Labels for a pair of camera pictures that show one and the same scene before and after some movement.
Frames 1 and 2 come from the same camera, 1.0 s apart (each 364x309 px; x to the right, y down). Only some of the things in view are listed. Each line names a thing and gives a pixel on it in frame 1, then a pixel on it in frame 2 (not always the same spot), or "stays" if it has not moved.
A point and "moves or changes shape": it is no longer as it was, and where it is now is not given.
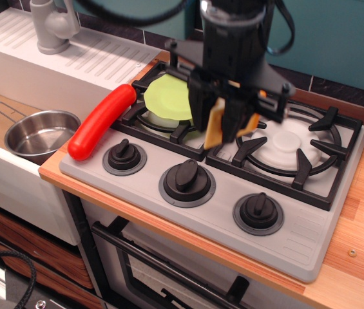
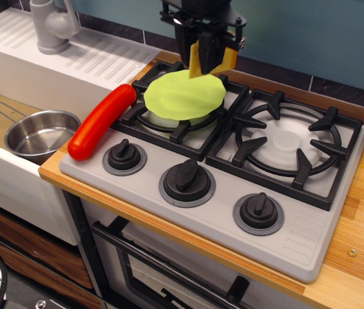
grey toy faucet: (54, 29) stays
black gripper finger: (237, 111) -> (212, 47)
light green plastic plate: (168, 96) stays
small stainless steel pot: (36, 136) stays
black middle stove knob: (187, 185) stays
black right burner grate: (309, 154) stays
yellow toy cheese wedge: (214, 135) moves or changes shape
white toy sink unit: (14, 76) stays
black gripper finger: (202, 95) -> (187, 34)
